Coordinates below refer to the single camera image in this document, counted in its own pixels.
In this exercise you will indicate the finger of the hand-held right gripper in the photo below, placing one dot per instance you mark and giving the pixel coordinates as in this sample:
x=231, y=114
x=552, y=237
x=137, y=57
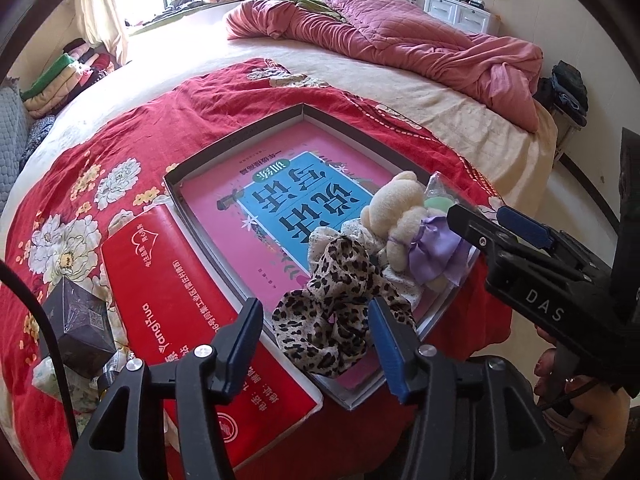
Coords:
x=470, y=230
x=525, y=225

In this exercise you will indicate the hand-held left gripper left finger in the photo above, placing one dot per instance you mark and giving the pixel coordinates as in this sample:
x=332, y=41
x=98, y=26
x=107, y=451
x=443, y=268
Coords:
x=245, y=330

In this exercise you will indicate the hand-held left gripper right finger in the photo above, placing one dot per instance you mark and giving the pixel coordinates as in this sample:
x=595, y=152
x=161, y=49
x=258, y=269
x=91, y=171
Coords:
x=390, y=355

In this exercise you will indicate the green toy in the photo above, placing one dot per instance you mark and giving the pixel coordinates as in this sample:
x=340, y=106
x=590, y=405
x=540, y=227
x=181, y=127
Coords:
x=440, y=204

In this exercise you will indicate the beige teddy bear purple ribbon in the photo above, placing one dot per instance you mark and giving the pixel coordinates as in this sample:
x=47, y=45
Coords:
x=400, y=220

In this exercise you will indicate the leopard print scrunchie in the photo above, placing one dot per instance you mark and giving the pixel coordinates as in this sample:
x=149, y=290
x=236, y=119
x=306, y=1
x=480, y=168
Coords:
x=330, y=310

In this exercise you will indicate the red tissue pack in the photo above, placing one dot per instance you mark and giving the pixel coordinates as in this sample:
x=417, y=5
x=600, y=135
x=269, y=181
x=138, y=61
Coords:
x=165, y=285

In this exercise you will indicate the grey shallow box tray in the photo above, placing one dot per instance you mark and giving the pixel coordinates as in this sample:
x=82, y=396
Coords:
x=235, y=146

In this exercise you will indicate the pale green floral tissue packet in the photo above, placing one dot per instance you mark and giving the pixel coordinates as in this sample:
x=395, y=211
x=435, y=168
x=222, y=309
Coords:
x=55, y=380

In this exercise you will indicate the person's right hand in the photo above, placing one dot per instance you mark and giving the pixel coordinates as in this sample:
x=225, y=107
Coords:
x=595, y=420

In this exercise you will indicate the pile of dark clothes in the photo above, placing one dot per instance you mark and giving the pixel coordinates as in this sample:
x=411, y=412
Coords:
x=567, y=85

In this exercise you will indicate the pink book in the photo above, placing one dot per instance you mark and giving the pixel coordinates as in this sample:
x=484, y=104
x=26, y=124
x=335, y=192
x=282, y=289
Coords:
x=280, y=170

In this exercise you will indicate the dark cube box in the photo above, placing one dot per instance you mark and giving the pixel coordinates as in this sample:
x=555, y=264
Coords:
x=80, y=330

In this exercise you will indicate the pink quilt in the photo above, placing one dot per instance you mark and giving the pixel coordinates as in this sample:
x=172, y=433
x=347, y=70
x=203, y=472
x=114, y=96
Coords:
x=400, y=40

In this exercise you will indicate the white drawer cabinet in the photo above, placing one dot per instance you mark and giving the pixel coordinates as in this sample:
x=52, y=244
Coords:
x=460, y=12

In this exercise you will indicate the red floral blanket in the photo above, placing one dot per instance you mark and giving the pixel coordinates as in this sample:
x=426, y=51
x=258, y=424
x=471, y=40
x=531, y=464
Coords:
x=150, y=125

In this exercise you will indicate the green cloth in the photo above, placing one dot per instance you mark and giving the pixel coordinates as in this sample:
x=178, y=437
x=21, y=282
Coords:
x=310, y=2

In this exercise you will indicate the dark patterned cloth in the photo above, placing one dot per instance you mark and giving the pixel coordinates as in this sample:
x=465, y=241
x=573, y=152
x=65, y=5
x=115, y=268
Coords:
x=37, y=140

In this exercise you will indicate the bed with cream sheet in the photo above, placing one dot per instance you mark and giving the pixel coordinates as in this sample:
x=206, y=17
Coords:
x=190, y=50

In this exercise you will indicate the grey quilted headboard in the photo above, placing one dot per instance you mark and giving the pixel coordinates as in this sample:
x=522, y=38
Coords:
x=12, y=125

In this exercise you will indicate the stack of folded clothes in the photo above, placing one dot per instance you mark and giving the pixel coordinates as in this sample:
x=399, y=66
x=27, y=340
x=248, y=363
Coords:
x=55, y=85

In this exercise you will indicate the cream curtain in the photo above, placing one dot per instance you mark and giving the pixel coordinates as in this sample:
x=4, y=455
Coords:
x=105, y=10

